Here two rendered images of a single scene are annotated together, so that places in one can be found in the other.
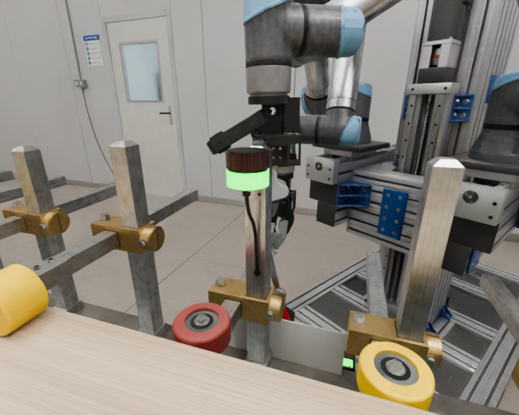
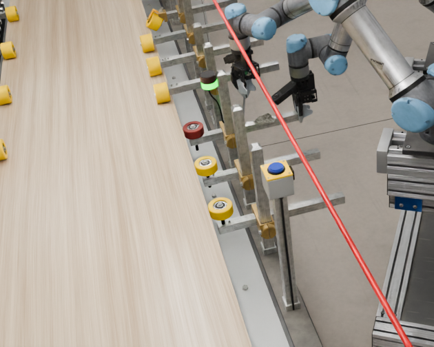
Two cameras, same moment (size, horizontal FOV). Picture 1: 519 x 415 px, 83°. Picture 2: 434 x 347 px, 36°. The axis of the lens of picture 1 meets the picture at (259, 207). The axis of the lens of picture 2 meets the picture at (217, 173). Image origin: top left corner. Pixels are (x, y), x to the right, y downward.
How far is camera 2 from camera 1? 228 cm
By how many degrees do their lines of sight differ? 59
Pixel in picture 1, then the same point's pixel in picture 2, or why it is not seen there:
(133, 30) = not seen: outside the picture
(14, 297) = (159, 93)
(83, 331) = (171, 112)
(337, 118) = (325, 53)
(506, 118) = not seen: hidden behind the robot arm
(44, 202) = (200, 51)
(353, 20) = (256, 29)
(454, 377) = not seen: outside the picture
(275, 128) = (240, 62)
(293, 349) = not seen: hidden behind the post
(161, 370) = (171, 131)
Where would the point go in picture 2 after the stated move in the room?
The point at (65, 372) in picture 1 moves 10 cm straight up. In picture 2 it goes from (158, 120) to (153, 98)
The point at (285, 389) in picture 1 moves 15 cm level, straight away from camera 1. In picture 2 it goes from (183, 150) to (220, 136)
